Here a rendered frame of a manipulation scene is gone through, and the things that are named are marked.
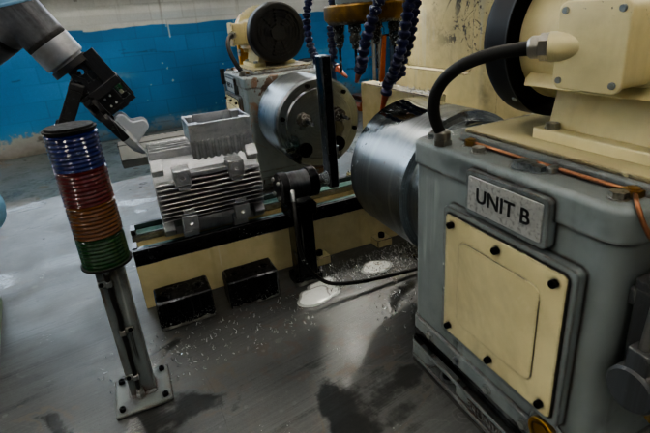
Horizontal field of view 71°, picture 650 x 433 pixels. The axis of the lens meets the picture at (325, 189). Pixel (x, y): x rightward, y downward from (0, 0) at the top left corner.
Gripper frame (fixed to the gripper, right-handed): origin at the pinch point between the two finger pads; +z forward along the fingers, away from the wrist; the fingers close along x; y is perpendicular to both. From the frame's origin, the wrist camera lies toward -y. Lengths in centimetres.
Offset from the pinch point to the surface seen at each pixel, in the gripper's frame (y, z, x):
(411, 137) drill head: 36, 15, -41
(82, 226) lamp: -6.8, -5.0, -38.7
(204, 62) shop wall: 83, 79, 560
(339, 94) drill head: 48, 25, 15
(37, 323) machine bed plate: -36.1, 12.3, -6.7
